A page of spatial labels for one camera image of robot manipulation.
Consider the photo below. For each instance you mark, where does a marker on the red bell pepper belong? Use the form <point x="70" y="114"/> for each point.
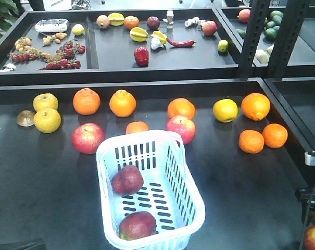
<point x="141" y="55"/>

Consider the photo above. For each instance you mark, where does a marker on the orange front right pair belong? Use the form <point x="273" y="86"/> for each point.
<point x="275" y="135"/>

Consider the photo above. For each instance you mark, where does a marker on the orange front left pair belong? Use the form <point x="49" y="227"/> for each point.
<point x="251" y="141"/>

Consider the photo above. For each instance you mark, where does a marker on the light blue plastic basket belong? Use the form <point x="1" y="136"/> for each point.
<point x="169" y="192"/>

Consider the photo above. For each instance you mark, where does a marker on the orange beside middle apple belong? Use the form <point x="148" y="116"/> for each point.
<point x="181" y="106"/>

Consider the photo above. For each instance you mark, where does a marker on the red apple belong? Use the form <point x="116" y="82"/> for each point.
<point x="137" y="225"/>
<point x="309" y="238"/>
<point x="87" y="138"/>
<point x="182" y="125"/>
<point x="127" y="181"/>

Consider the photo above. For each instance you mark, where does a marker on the green potted plant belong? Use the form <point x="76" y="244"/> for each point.
<point x="8" y="15"/>

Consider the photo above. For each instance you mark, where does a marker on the yellow orange citrus fruit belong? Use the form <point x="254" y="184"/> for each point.
<point x="225" y="110"/>

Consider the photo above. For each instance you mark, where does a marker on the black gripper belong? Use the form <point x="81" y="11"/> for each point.
<point x="307" y="203"/>

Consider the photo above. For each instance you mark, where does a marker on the large orange far right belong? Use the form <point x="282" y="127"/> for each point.
<point x="255" y="106"/>

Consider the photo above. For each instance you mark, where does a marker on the orange pair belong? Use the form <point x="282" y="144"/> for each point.
<point x="275" y="135"/>
<point x="251" y="141"/>

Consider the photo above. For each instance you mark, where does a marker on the red chili pepper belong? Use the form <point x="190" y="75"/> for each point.
<point x="187" y="43"/>

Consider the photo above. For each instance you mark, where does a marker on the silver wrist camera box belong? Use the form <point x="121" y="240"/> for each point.
<point x="310" y="158"/>

